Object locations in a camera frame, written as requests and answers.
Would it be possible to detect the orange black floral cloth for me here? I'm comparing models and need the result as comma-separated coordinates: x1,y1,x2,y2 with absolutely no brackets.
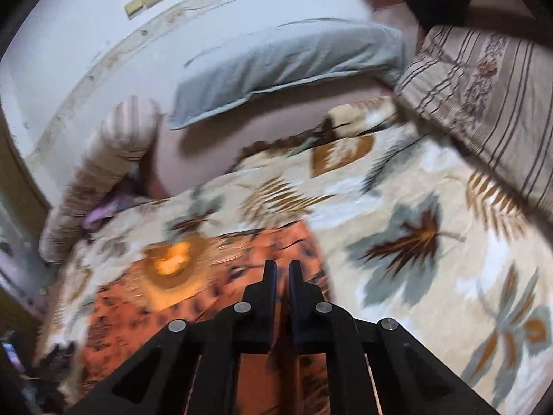
80,220,333,415

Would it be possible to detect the striped floral pillow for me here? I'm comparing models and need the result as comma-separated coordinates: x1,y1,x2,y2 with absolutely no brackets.
395,26,553,212

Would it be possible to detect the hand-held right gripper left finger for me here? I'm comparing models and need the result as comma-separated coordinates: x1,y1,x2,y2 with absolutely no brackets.
65,260,279,415

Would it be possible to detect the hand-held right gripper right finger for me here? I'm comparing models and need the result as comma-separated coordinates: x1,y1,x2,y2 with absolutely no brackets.
287,260,497,415

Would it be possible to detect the purple cloth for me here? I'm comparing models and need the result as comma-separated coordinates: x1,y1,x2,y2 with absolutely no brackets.
84,190,132,231

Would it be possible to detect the pink bed sheet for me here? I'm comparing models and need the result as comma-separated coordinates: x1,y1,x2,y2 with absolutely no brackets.
144,0,536,200

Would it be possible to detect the leaf print blanket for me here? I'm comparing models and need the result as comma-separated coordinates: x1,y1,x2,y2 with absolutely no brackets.
35,95,553,415

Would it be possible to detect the striped bolster cushion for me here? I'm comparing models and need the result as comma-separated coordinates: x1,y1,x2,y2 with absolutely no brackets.
39,97,162,264

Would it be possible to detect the grey pillow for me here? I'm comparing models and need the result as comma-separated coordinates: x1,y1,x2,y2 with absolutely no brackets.
166,19,409,130

